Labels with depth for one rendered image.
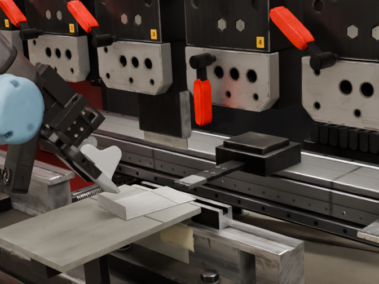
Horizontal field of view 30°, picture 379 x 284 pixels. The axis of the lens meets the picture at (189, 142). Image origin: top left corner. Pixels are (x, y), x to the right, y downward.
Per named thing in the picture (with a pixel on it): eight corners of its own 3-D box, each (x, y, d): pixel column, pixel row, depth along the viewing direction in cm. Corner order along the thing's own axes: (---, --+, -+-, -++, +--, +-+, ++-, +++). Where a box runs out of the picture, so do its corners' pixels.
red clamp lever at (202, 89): (191, 125, 97) (188, 55, 94) (211, 119, 100) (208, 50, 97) (201, 128, 96) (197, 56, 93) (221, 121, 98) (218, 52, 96)
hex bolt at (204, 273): (197, 282, 106) (196, 273, 105) (209, 275, 108) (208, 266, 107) (210, 287, 104) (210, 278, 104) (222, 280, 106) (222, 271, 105)
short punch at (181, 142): (140, 142, 117) (136, 85, 115) (149, 139, 119) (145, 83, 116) (183, 152, 110) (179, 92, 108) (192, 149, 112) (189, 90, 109)
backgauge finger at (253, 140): (157, 187, 124) (155, 160, 122) (252, 151, 141) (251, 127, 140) (208, 202, 115) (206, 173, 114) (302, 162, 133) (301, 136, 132)
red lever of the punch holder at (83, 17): (66, -1, 110) (100, 41, 107) (87, -4, 113) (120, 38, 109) (62, 7, 111) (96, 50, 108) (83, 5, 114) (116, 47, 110)
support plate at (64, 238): (-10, 238, 104) (-11, 232, 104) (125, 189, 122) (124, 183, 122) (62, 273, 92) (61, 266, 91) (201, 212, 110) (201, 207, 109)
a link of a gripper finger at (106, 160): (145, 169, 104) (99, 128, 101) (120, 201, 102) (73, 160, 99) (137, 168, 107) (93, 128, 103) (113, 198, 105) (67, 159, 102)
